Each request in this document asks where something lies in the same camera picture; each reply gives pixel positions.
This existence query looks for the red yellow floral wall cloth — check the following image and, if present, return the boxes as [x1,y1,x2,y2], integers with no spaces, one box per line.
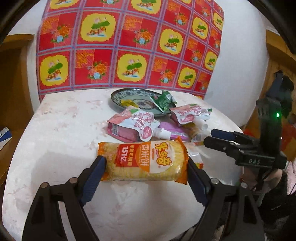
[36,0,224,98]

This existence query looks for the person's right hand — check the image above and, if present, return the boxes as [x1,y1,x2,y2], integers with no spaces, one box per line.
[241,167,283,194]

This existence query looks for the wooden furniture left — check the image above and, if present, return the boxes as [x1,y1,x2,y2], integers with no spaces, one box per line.
[1,34,34,184]

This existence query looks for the wooden wardrobe right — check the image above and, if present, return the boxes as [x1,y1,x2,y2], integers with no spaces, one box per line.
[242,29,296,163]

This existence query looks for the blue white patterned plate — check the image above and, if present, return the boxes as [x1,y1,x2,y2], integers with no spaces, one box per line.
[110,88,176,117]

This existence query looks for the green snack packet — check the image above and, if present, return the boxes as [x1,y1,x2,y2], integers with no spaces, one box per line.
[151,90,177,113]

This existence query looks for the purple flat snack packet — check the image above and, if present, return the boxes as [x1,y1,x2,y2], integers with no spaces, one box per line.
[159,121,191,142]

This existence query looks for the pink white spout pouch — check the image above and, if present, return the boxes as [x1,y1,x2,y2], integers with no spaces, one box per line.
[170,103,212,131]
[107,106,171,143]

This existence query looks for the blue white box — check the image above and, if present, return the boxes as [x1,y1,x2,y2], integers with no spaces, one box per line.
[0,126,12,150]

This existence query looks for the clear colourful candy packet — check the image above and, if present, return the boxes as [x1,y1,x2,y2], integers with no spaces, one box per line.
[185,142,204,169]

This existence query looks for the dark clothes on hook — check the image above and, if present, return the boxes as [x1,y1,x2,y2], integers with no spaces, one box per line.
[265,70,295,118]

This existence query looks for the yellow frog snack packet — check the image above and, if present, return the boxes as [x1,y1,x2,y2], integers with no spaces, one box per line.
[120,99,139,108]

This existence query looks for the orange rice cracker packet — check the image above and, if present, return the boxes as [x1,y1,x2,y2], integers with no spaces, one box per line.
[98,138,189,185]

